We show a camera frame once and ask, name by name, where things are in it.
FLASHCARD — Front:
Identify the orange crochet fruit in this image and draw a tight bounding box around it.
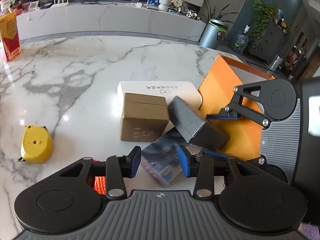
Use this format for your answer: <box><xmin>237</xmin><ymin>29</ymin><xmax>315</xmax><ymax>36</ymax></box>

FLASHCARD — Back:
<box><xmin>93</xmin><ymin>160</ymin><xmax>106</xmax><ymax>194</ymax></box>

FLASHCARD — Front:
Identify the dark grey box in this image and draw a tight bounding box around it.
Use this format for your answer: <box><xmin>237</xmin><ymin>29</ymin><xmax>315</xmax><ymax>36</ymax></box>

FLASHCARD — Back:
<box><xmin>168</xmin><ymin>96</ymin><xmax>229</xmax><ymax>151</ymax></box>

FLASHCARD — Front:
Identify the purple patterned box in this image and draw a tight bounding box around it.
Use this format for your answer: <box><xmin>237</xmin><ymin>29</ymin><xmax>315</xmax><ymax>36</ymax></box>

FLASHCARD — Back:
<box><xmin>140</xmin><ymin>128</ymin><xmax>185</xmax><ymax>187</ymax></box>

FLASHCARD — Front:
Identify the white glasses case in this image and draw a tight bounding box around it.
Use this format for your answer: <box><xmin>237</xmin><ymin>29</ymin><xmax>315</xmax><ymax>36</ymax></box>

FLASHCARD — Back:
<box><xmin>117</xmin><ymin>81</ymin><xmax>202</xmax><ymax>116</ymax></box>

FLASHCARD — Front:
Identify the brown cardboard box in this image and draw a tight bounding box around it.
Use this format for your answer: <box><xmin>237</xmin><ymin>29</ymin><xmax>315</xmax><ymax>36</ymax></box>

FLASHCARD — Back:
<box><xmin>120</xmin><ymin>93</ymin><xmax>169</xmax><ymax>142</ymax></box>

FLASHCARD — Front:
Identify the yellow tape measure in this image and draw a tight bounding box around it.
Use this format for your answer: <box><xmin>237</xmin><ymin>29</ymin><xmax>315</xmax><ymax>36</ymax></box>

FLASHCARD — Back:
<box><xmin>18</xmin><ymin>125</ymin><xmax>53</xmax><ymax>164</ymax></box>

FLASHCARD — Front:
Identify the orange white storage box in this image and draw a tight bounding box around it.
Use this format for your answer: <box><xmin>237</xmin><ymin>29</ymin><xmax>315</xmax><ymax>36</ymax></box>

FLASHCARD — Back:
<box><xmin>199</xmin><ymin>55</ymin><xmax>274</xmax><ymax>160</ymax></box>

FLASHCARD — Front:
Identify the water jug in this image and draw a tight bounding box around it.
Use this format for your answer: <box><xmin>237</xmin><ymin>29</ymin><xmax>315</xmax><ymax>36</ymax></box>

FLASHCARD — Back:
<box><xmin>231</xmin><ymin>25</ymin><xmax>250</xmax><ymax>54</ymax></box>

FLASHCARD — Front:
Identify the grey trash bin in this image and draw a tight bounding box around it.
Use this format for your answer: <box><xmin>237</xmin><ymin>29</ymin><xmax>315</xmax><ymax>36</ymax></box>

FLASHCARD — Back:
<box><xmin>199</xmin><ymin>18</ymin><xmax>228</xmax><ymax>49</ymax></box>

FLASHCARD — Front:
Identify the hanging ivy plant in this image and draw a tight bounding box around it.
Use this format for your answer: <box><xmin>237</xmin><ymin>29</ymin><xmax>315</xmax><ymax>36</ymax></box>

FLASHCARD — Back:
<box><xmin>249</xmin><ymin>0</ymin><xmax>291</xmax><ymax>48</ymax></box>

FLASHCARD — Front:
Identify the potted plant by bin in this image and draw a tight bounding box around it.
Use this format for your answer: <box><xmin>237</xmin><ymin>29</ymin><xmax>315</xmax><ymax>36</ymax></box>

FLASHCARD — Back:
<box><xmin>200</xmin><ymin>0</ymin><xmax>238</xmax><ymax>32</ymax></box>

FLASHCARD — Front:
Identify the teddy bear on console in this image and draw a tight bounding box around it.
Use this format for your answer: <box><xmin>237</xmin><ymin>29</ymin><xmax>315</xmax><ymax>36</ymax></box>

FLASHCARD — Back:
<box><xmin>158</xmin><ymin>0</ymin><xmax>172</xmax><ymax>12</ymax></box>

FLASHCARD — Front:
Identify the iced tea bottle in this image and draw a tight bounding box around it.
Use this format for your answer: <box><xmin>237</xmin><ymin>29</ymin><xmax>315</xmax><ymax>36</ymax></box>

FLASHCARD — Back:
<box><xmin>0</xmin><ymin>1</ymin><xmax>21</xmax><ymax>62</ymax></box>

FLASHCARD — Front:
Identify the white marble tv console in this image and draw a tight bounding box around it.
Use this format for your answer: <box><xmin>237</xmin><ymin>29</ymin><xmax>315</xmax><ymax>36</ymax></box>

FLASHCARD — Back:
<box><xmin>17</xmin><ymin>3</ymin><xmax>206</xmax><ymax>42</ymax></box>

